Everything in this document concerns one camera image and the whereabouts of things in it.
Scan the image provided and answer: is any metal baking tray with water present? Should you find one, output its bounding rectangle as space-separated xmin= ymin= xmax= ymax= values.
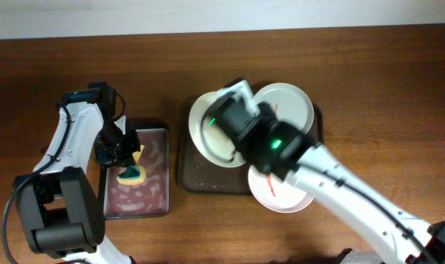
xmin=98 ymin=122 xmax=170 ymax=220

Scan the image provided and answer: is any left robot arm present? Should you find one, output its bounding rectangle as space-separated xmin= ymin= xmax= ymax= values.
xmin=8 ymin=82 xmax=141 ymax=263

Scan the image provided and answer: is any pinkish white plate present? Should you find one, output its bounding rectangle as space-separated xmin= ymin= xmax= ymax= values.
xmin=248 ymin=165 xmax=314 ymax=213

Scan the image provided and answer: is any green and yellow sponge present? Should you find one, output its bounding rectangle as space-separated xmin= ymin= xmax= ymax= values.
xmin=117 ymin=144 xmax=147 ymax=186

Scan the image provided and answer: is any brown plastic serving tray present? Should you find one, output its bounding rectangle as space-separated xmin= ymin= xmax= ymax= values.
xmin=177 ymin=95 xmax=324 ymax=195

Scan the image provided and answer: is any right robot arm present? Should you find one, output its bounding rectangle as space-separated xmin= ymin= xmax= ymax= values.
xmin=205 ymin=78 xmax=445 ymax=263

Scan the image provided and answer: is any pale green plate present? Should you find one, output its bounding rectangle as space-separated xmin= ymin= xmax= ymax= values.
xmin=254 ymin=83 xmax=315 ymax=133

